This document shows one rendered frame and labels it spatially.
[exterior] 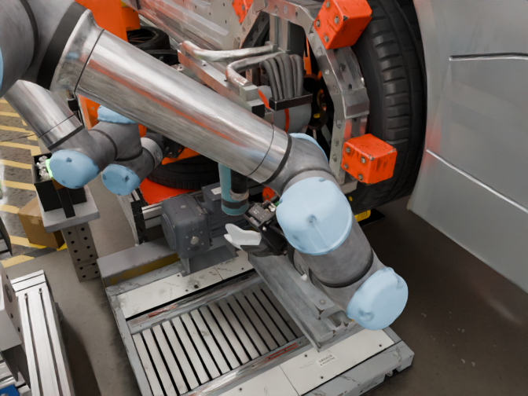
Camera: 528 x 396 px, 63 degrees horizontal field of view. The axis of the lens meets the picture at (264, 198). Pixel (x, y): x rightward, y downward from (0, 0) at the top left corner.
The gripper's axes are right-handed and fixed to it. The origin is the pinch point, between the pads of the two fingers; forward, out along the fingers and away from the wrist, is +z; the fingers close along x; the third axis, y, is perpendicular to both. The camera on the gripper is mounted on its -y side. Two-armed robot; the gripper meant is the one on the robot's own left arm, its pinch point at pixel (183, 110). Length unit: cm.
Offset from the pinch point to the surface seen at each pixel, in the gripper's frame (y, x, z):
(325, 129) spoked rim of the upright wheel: 2.9, 39.1, 4.7
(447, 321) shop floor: 83, 90, 19
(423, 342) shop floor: 83, 81, 7
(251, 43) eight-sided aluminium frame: -13.4, 13.4, 20.9
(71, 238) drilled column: 60, -54, 1
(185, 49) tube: -17.0, 3.0, -0.7
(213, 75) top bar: -15.0, 14.5, -11.8
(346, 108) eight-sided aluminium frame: -12.6, 45.4, -16.4
